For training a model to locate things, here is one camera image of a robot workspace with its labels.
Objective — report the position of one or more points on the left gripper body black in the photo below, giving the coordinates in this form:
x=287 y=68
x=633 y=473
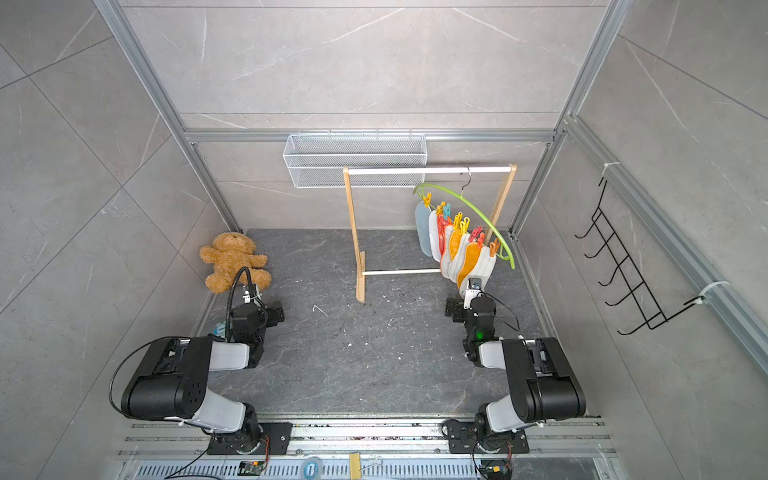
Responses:
x=270 y=319

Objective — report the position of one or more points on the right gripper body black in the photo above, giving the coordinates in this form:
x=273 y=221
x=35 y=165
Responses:
x=462 y=314

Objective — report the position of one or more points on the white striped insole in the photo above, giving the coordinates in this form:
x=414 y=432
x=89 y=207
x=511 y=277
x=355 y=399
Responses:
x=482 y=269

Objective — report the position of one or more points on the orange fuzzy insole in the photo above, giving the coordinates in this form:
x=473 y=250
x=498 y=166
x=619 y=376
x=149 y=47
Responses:
x=472 y=253

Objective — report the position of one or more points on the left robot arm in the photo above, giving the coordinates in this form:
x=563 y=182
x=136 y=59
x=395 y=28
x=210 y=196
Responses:
x=170 y=383

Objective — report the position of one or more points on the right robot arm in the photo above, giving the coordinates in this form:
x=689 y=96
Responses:
x=541 y=382

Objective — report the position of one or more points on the small blue toy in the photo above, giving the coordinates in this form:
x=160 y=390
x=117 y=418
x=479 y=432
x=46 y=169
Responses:
x=220 y=329

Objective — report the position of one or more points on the brown teddy bear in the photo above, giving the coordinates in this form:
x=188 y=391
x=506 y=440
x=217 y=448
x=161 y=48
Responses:
x=228 y=253

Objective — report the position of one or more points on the red orange-edged insole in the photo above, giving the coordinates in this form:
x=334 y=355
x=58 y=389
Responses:
x=444 y=227

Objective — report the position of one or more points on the wooden clothes rack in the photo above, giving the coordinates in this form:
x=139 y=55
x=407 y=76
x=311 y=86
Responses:
x=488 y=222

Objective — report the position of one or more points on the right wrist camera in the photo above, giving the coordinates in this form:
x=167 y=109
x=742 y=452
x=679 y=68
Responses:
x=470 y=294

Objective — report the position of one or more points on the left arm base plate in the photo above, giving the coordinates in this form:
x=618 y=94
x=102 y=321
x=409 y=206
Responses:
x=271 y=437

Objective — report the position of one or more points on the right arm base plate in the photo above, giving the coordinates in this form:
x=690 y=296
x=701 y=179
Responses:
x=465 y=437

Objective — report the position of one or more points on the aluminium floor rail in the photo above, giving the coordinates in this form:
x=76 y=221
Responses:
x=369 y=447

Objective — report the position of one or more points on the white wire mesh basket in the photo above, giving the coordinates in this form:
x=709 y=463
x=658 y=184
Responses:
x=317 y=160

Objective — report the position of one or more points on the black wall hook rack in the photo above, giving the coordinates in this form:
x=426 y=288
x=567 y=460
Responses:
x=626 y=270

